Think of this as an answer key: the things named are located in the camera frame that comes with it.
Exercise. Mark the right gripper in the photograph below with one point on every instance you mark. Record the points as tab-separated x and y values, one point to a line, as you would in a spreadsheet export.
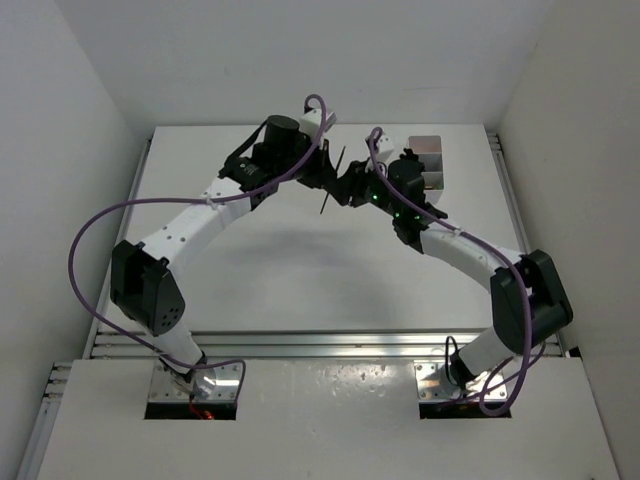
349	186

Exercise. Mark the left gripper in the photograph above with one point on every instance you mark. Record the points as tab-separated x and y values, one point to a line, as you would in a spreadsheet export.
322	171

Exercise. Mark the thin black eyeliner pencil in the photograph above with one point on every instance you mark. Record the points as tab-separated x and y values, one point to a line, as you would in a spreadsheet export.
333	189

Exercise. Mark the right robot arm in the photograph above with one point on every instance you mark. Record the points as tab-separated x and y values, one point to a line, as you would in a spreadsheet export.
528	300

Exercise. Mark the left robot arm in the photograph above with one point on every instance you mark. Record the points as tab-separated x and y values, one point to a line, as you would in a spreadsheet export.
144	276

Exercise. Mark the white compartment organizer box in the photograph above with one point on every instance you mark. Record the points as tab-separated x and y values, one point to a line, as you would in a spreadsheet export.
428	149

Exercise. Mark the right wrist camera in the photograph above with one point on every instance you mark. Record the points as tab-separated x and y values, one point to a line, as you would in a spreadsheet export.
383	148

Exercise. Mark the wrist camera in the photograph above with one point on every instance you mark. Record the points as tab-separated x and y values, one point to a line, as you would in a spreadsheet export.
383	148
311	122

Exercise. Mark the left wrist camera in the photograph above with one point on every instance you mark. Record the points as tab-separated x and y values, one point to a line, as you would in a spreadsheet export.
311	122

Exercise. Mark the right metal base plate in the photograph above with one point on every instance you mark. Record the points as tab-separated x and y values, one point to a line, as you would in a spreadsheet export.
434	387

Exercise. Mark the metal base plate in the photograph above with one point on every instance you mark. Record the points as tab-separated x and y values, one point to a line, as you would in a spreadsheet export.
218	385
434	387

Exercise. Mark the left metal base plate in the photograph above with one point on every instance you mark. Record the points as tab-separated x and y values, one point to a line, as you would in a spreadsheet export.
218	385

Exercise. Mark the aluminium rail front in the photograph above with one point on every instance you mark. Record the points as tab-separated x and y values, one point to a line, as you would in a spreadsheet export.
343	345

